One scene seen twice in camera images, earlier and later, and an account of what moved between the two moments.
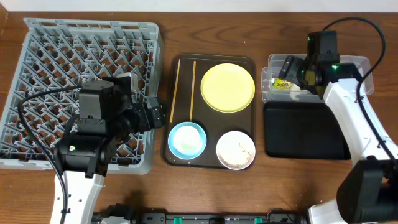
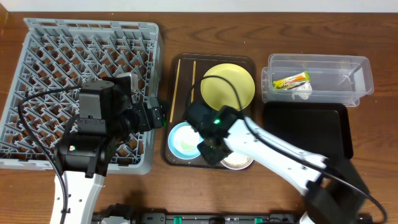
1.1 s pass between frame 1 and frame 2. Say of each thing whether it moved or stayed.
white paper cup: stayed
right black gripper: moved
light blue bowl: stayed
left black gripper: stayed
